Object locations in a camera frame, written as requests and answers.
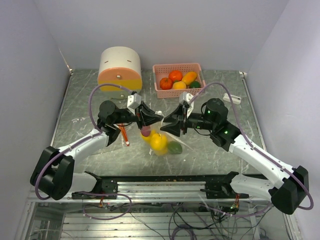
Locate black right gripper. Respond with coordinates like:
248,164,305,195
160,103,216,136

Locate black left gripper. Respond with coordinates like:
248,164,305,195
113,101,165,131

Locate clear white-slider zip bag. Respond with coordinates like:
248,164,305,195
140,111,195,156

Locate fake green orange mango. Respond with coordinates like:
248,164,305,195
167,141,183,155

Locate fake yellow lemon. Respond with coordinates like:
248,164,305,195
150,133,168,152

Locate clear red-zip bag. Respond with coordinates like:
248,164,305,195
72,117,131,151

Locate fake red orange tomato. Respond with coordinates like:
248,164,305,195
159,77,174,91

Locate fake yellow peach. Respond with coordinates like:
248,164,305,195
172,81,187,90

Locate fake dark green avocado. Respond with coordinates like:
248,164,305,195
189,80,202,89

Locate fake yellow orange mango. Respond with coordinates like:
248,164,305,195
181,71,198,86

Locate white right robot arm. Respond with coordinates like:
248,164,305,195
160,98,309,215

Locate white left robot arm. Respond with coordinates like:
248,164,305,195
30,100,163,200

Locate fake yellow bell pepper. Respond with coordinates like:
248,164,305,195
140,129,157,144

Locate pink perforated plastic basket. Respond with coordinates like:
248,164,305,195
152,63,206,99

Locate round pastel mini drawer cabinet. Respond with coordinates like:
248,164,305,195
97,46,143,93

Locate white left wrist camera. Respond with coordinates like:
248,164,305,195
127,93,142,115

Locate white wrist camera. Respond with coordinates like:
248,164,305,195
179,91,194,117
127,93,142,115

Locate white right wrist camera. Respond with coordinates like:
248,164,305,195
179,91,194,117

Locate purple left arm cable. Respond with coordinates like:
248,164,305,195
34,83,133,201

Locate aluminium rail frame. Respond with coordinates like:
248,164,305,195
20,175,302,240

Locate tangled floor cables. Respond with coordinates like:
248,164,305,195
82,194,271,240

